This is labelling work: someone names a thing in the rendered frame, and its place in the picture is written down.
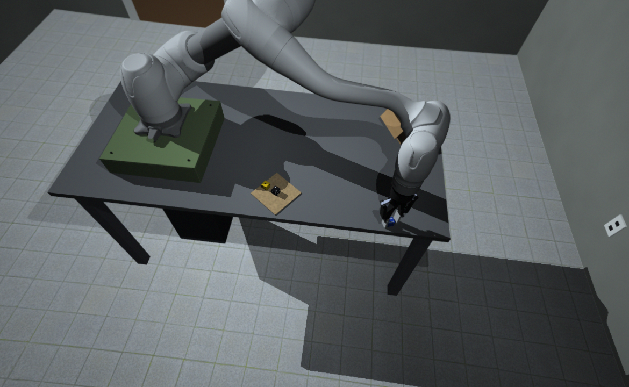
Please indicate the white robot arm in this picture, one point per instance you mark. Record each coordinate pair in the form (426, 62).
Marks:
(153, 83)

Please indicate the open brown cardboard box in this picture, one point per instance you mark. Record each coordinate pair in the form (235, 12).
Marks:
(393, 125)

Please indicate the tan textured mat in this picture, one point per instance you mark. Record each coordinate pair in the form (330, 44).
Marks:
(276, 203)

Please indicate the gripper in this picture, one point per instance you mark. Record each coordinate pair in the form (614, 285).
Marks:
(396, 200)

